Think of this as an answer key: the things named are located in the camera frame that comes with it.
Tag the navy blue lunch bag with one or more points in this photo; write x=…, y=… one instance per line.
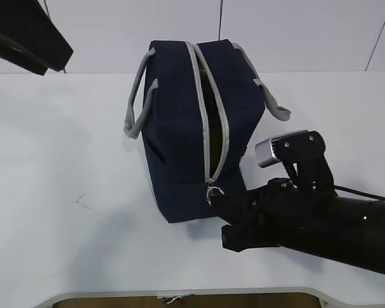
x=196, y=107

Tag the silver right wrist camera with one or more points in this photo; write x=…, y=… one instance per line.
x=265, y=152

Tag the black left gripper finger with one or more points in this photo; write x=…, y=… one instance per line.
x=11, y=51
x=27, y=23

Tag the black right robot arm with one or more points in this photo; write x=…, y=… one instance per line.
x=360, y=220

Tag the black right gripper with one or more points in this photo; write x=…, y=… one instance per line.
x=295, y=211

